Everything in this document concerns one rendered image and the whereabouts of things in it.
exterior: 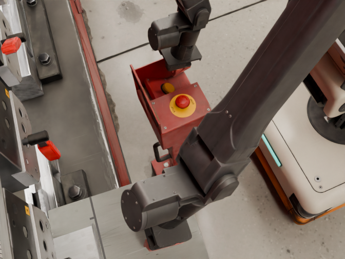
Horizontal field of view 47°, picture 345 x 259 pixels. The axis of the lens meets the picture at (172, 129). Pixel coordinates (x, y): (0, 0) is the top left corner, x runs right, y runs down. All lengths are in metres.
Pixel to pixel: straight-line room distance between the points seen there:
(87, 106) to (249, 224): 1.02
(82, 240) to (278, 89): 0.48
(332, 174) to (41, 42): 1.13
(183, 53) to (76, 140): 0.34
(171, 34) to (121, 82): 1.13
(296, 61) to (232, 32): 1.81
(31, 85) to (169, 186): 0.58
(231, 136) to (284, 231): 1.37
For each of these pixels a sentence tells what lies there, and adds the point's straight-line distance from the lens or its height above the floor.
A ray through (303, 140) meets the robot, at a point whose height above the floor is 0.28.
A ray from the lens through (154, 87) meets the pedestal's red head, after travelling 1.17.
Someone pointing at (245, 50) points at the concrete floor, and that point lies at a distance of 2.16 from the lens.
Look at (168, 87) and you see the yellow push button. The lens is 1.18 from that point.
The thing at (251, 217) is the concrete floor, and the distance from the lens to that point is 1.80.
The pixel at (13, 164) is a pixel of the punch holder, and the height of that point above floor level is 1.22.
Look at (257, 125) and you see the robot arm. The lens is 0.47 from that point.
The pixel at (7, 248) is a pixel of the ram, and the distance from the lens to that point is 0.51.
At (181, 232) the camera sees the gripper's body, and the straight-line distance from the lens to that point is 0.65.
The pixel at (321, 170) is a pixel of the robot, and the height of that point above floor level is 0.28.
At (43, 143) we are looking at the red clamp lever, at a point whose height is 1.15.
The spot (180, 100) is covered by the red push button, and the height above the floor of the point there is 0.81.
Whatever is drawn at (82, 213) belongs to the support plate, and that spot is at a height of 1.00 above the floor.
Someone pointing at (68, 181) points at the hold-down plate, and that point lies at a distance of 0.92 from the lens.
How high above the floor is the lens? 1.74
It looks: 66 degrees down
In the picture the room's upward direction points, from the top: 5 degrees counter-clockwise
